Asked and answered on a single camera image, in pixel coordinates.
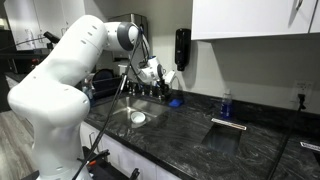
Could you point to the white wall cabinet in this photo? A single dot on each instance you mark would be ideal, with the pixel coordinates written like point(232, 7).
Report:
point(250, 16)

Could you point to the black clamp orange grip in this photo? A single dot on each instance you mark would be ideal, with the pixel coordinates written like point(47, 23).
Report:
point(134, 174)
point(100, 155)

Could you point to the black wall soap dispenser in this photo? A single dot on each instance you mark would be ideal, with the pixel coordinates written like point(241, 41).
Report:
point(182, 50)

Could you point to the round dinner plate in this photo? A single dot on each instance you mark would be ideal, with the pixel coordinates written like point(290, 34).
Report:
point(101, 80)

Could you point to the white background cabinets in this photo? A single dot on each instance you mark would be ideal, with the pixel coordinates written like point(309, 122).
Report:
point(20, 16)

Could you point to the steel paper towel dispenser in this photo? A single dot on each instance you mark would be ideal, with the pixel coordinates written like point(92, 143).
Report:
point(133, 17)

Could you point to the white cup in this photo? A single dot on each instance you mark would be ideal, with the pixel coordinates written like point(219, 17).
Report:
point(138, 117)

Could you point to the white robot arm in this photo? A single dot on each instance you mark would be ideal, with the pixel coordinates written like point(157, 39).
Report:
point(60, 86)

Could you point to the chrome faucet lever blue mark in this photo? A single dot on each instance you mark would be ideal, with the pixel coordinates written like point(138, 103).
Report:
point(160, 99)

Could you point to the clear bottle blue liquid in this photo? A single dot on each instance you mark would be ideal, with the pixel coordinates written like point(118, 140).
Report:
point(226, 106)

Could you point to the blue sponge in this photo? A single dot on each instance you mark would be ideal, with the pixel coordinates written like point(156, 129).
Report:
point(175, 103)

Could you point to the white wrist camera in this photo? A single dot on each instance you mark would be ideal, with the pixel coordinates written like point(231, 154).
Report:
point(170, 77)

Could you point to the stainless steel sink basin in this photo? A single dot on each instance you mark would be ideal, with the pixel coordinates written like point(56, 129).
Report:
point(148, 107)

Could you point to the white base cabinet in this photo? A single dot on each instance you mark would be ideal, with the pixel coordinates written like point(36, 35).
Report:
point(143, 163)

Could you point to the black background desk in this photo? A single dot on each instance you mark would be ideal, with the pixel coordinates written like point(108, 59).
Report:
point(15, 61)

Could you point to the countertop trash chute opening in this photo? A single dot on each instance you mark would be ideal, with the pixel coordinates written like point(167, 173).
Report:
point(230, 124)
point(310, 146)

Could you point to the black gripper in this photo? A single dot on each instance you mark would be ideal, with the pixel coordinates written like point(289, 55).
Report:
point(163, 85)

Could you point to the small chrome side faucet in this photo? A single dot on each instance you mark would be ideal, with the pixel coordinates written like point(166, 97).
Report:
point(128, 88)

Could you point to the chrome faucet lever red mark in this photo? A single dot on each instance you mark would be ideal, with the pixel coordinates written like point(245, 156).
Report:
point(141, 93)

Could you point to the white wall outlet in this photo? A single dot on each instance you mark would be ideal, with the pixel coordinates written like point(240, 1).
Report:
point(302, 88)

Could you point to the black camera on stand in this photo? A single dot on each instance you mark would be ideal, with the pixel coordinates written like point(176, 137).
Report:
point(51, 36)

